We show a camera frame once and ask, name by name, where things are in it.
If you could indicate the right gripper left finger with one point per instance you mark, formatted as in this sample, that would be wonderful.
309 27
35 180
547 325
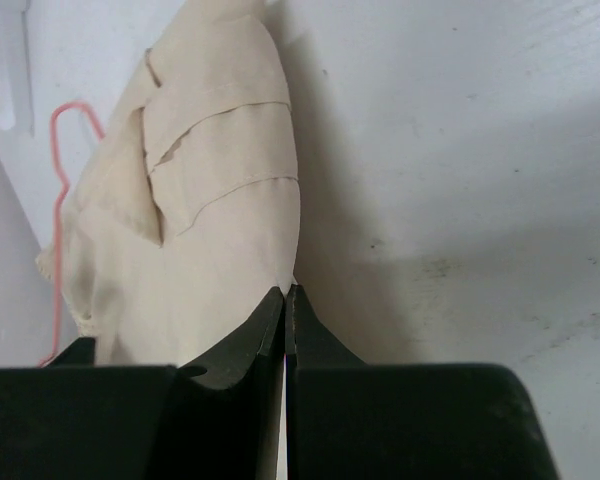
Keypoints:
216 417

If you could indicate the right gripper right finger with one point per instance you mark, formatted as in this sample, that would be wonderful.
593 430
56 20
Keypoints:
347 419

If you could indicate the beige trousers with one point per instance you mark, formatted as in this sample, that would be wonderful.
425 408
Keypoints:
188 212

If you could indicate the pink wire hanger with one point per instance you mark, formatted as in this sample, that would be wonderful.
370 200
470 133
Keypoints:
87 110

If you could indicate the white clothes rack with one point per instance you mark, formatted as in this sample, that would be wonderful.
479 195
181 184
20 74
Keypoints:
16 111

